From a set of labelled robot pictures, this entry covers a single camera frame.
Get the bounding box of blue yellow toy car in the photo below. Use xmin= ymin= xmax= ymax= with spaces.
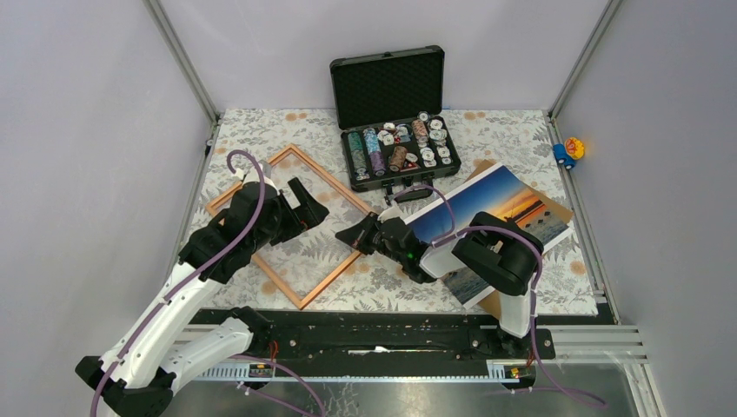
xmin=553 ymin=137 xmax=585 ymax=170

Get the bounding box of brown poker chip stack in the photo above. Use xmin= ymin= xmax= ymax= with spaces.
xmin=388 ymin=145 xmax=408 ymax=172

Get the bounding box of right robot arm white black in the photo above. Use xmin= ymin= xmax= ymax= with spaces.
xmin=335 ymin=208 xmax=544 ymax=358

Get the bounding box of pink poker chip stack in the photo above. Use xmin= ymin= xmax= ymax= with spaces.
xmin=411 ymin=119 xmax=428 ymax=144

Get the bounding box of green poker chip stack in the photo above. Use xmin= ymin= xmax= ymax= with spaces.
xmin=348 ymin=132 xmax=368 ymax=177

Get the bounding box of blue poker chip stack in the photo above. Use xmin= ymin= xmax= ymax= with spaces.
xmin=362 ymin=128 xmax=382 ymax=156

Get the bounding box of black poker chip case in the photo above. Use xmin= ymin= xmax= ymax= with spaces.
xmin=329 ymin=45 xmax=461 ymax=195

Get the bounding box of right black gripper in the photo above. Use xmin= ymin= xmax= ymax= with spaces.
xmin=335 ymin=211 xmax=406 ymax=266

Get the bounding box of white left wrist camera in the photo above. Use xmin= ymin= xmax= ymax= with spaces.
xmin=234 ymin=161 xmax=277 ymax=190

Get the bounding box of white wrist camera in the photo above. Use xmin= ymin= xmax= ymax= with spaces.
xmin=234 ymin=161 xmax=277 ymax=190
xmin=377 ymin=205 xmax=404 ymax=222

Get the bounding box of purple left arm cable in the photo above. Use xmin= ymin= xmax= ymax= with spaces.
xmin=89 ymin=149 xmax=267 ymax=417

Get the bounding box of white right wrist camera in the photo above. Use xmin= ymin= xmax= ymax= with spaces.
xmin=377 ymin=205 xmax=404 ymax=222

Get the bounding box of sunset landscape photo print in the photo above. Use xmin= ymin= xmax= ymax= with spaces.
xmin=402 ymin=162 xmax=573 ymax=310

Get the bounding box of orange wooden picture frame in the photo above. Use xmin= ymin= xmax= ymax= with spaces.
xmin=205 ymin=143 xmax=375 ymax=311

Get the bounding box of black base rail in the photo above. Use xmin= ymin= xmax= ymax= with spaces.
xmin=172 ymin=308 xmax=557 ymax=381

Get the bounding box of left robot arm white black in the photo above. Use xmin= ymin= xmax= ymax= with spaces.
xmin=76 ymin=178 xmax=329 ymax=416

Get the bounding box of purple poker chip stack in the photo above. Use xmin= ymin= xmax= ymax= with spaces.
xmin=369 ymin=151 xmax=387 ymax=176

